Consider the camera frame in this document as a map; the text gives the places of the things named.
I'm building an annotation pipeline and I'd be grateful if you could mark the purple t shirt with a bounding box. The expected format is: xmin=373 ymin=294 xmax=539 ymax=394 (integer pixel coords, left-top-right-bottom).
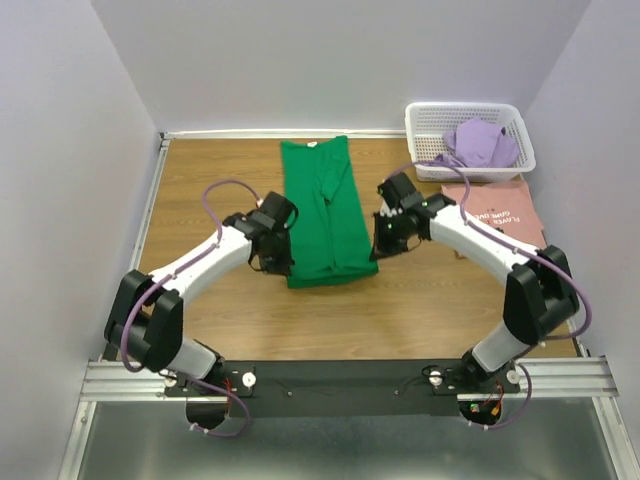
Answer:
xmin=434 ymin=117 xmax=520 ymax=169

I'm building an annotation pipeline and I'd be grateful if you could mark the folded pink t shirt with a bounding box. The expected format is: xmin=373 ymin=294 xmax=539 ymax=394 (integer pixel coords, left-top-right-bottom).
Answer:
xmin=464 ymin=179 xmax=547 ymax=249

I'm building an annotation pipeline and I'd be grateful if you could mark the black base mat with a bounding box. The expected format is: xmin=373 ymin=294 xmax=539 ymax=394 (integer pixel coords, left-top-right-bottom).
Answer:
xmin=165 ymin=359 xmax=520 ymax=424

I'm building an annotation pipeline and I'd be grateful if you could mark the aluminium rail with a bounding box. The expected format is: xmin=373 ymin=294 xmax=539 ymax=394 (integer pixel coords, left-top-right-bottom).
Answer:
xmin=80 ymin=357 xmax=619 ymax=402
xmin=160 ymin=128 xmax=406 ymax=141
xmin=102 ymin=132 xmax=171 ymax=361

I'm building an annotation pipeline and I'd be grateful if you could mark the white plastic basket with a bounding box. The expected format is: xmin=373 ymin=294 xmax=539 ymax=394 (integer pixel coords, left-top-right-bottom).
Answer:
xmin=405 ymin=102 xmax=536 ymax=183

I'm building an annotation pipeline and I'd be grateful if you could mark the aluminium left rail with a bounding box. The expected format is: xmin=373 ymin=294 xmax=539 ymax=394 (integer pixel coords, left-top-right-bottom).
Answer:
xmin=102 ymin=132 xmax=171 ymax=361

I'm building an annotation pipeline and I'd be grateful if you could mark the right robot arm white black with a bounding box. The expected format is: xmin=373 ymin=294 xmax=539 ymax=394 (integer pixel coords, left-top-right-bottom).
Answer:
xmin=370 ymin=172 xmax=579 ymax=392

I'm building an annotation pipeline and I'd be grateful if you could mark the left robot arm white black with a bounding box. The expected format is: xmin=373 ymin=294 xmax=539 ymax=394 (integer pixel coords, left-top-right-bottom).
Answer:
xmin=104 ymin=192 xmax=299 ymax=395

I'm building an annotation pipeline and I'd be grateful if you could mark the aluminium back rail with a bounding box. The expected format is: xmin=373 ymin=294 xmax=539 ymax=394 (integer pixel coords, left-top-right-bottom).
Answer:
xmin=160 ymin=128 xmax=406 ymax=141

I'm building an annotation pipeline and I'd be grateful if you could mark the aluminium front rail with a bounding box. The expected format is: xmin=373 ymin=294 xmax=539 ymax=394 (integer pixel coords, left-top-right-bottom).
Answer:
xmin=80 ymin=357 xmax=619 ymax=402

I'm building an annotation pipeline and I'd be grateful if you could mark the green t shirt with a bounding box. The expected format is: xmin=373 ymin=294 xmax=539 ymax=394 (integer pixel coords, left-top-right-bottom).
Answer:
xmin=280 ymin=136 xmax=378 ymax=289

